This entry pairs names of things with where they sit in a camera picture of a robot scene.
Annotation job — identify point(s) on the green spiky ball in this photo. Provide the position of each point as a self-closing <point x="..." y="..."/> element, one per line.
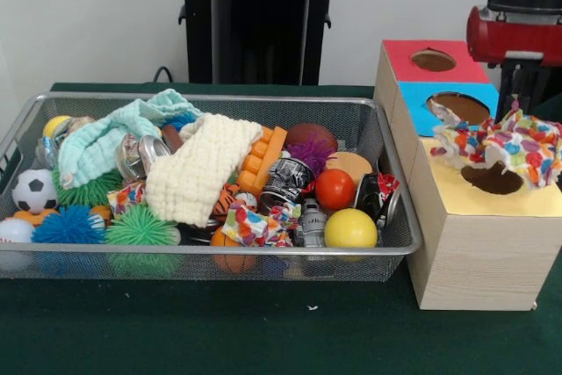
<point x="140" y="228"/>

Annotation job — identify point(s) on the mint green cloth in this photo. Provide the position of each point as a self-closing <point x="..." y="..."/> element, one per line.
<point x="96" y="142"/>

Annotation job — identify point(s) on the colourful patterned paper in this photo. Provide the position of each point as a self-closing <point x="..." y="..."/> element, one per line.
<point x="531" y="146"/>
<point x="250" y="225"/>

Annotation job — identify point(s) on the red orange ball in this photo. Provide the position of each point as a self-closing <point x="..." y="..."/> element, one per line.
<point x="334" y="189"/>

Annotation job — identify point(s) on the black and white soccer ball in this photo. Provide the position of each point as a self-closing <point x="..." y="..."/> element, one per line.
<point x="34" y="190"/>

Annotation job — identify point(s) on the shallow clear mesh bin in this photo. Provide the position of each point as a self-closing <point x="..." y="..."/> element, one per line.
<point x="88" y="269"/>

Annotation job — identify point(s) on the blue spiky ball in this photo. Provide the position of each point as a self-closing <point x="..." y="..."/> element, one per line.
<point x="66" y="225"/>

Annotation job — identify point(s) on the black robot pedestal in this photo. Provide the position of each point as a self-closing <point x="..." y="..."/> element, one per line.
<point x="259" y="41"/>

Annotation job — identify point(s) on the purple spiky ball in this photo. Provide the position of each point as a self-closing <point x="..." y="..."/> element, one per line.
<point x="309" y="151"/>

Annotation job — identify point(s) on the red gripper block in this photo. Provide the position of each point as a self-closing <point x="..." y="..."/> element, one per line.
<point x="492" y="41"/>

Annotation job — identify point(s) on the white baseball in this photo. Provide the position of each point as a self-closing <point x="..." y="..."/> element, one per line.
<point x="15" y="231"/>

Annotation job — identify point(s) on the cream knitted cloth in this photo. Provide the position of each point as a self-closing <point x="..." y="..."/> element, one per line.
<point x="197" y="173"/>

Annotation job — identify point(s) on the wooden box with three holes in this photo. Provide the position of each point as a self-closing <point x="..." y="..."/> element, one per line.
<point x="483" y="261"/>

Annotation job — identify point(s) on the large yellow ball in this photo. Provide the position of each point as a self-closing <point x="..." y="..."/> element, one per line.
<point x="350" y="228"/>

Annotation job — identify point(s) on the black upright panel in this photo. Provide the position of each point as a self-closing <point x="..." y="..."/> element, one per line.
<point x="556" y="81"/>

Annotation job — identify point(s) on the dark green side table cloth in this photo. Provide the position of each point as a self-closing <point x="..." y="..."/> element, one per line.
<point x="554" y="109"/>

